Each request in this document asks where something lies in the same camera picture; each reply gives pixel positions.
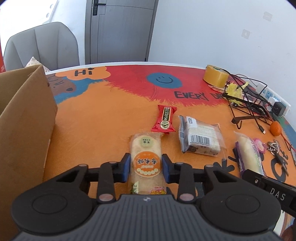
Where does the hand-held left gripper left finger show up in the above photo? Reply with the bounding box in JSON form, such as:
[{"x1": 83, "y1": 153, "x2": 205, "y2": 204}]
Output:
[{"x1": 55, "y1": 152, "x2": 131, "y2": 204}]

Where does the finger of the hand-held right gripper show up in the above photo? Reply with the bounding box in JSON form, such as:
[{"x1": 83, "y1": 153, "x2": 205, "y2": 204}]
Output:
[{"x1": 242, "y1": 169, "x2": 264, "y2": 186}]

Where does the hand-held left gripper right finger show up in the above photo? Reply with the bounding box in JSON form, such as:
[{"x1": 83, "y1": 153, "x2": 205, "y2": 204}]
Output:
[{"x1": 162, "y1": 153, "x2": 241, "y2": 204}]

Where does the orange label rice cracker packet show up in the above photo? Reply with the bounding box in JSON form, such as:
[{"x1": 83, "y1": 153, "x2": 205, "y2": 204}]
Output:
[{"x1": 128, "y1": 132, "x2": 167, "y2": 195}]

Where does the brown cardboard box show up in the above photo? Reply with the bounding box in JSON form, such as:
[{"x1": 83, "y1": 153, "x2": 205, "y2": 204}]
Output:
[{"x1": 0, "y1": 64, "x2": 58, "y2": 233}]

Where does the purple wrapped bread packet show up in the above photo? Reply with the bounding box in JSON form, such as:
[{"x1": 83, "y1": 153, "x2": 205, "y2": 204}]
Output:
[{"x1": 233, "y1": 131, "x2": 267, "y2": 179}]

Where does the bunch of keys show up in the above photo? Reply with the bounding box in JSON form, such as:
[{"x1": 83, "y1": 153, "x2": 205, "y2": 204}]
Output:
[{"x1": 266, "y1": 140, "x2": 289, "y2": 176}]

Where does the clear wrapped layered cake packet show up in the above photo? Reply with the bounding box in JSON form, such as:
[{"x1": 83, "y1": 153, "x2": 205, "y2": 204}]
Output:
[{"x1": 179, "y1": 115, "x2": 227, "y2": 157}]

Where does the red snack packet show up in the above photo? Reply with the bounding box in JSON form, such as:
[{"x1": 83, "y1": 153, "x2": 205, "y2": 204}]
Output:
[{"x1": 151, "y1": 104, "x2": 178, "y2": 135}]

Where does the small orange fruit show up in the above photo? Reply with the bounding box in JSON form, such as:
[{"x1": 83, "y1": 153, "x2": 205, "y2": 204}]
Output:
[{"x1": 270, "y1": 122, "x2": 282, "y2": 136}]

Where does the black charger plug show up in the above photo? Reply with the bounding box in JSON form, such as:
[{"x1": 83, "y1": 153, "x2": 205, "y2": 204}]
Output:
[{"x1": 272, "y1": 102, "x2": 287, "y2": 117}]

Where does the white power strip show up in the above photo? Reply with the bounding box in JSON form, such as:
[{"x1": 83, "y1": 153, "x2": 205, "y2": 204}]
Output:
[{"x1": 253, "y1": 82, "x2": 291, "y2": 116}]

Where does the yellow crinkled wrapper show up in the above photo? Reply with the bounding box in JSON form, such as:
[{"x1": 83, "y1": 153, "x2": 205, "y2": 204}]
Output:
[{"x1": 225, "y1": 81, "x2": 250, "y2": 103}]

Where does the yellow tape roll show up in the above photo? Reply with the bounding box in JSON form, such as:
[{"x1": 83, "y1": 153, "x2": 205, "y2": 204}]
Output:
[{"x1": 203, "y1": 65, "x2": 230, "y2": 88}]

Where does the grey door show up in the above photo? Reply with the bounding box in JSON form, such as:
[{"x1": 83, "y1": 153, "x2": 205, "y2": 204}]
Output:
[{"x1": 84, "y1": 0, "x2": 159, "y2": 65}]

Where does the beige dotted cushion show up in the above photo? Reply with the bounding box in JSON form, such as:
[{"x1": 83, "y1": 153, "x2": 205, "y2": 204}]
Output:
[{"x1": 25, "y1": 56, "x2": 51, "y2": 73}]

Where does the grey chair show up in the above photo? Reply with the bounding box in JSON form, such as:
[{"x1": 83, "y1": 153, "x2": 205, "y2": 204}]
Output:
[{"x1": 3, "y1": 22, "x2": 80, "y2": 71}]

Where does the white board with holes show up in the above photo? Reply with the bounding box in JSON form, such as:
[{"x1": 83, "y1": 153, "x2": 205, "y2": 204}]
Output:
[{"x1": 43, "y1": 0, "x2": 59, "y2": 25}]

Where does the pink keychain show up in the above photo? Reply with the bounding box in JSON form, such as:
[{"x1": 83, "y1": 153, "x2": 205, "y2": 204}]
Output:
[{"x1": 253, "y1": 138, "x2": 269, "y2": 153}]

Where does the thin red cable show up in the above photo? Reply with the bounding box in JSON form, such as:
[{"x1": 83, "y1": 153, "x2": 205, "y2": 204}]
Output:
[{"x1": 281, "y1": 133, "x2": 296, "y2": 166}]

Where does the black wire stand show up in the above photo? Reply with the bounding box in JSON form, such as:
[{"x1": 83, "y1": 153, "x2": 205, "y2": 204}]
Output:
[
  {"x1": 222, "y1": 91, "x2": 273, "y2": 129},
  {"x1": 228, "y1": 72, "x2": 270, "y2": 134}
]

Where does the black door handle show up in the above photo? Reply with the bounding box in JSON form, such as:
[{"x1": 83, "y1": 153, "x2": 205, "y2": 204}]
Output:
[{"x1": 92, "y1": 0, "x2": 107, "y2": 16}]

